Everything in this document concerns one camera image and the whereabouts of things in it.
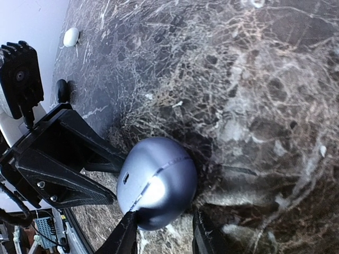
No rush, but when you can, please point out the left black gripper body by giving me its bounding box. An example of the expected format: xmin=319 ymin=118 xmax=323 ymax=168
xmin=1 ymin=103 xmax=84 ymax=208

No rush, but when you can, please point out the white earbud charging case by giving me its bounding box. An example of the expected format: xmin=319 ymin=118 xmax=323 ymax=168
xmin=63 ymin=27 xmax=80 ymax=48

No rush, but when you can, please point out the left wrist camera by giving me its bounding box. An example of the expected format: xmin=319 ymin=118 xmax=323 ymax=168
xmin=1 ymin=41 xmax=44 ymax=119

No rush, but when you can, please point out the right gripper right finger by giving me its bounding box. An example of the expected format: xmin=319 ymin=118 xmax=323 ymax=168
xmin=192 ymin=210 xmax=230 ymax=254

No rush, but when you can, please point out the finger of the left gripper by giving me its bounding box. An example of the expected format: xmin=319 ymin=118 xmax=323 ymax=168
xmin=16 ymin=162 xmax=115 ymax=208
xmin=59 ymin=120 xmax=126 ymax=172

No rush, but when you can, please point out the black earbud charging case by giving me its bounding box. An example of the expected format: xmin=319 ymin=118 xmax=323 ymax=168
xmin=56 ymin=79 xmax=70 ymax=103

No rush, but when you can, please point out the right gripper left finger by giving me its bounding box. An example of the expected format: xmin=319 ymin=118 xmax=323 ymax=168
xmin=95 ymin=212 xmax=138 ymax=254

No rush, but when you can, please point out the purple round charging case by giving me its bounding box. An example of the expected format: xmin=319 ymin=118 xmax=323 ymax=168
xmin=117 ymin=137 xmax=198 ymax=231

